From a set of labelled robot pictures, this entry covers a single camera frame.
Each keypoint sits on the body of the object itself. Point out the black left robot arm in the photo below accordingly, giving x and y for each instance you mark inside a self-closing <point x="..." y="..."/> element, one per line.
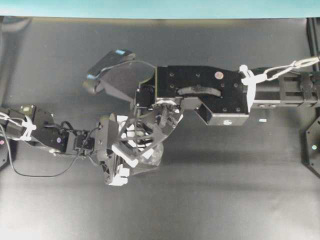
<point x="37" y="128"/>

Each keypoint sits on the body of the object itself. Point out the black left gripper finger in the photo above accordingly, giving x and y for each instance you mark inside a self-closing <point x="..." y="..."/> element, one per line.
<point x="124" y="152"/>
<point x="132" y="133"/>

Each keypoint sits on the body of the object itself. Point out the black frame rail right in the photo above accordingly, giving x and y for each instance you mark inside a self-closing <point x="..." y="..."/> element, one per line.
<point x="313" y="35"/>

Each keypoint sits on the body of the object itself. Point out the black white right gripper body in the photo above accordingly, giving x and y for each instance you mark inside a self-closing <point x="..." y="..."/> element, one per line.
<point x="158" y="117"/>

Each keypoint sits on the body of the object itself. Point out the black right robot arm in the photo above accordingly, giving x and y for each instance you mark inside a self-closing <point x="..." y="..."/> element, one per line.
<point x="161" y="94"/>

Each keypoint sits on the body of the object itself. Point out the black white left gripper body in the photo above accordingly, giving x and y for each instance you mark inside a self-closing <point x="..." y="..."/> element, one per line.
<point x="115" y="174"/>

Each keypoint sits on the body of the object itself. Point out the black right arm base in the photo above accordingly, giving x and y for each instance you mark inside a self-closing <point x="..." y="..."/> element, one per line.
<point x="311" y="158"/>

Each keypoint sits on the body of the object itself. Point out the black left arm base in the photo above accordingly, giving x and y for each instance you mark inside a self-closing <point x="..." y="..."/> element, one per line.
<point x="4" y="153"/>

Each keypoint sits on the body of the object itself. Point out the clear plastic bottle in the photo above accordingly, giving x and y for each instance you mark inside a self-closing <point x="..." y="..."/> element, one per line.
<point x="150" y="162"/>

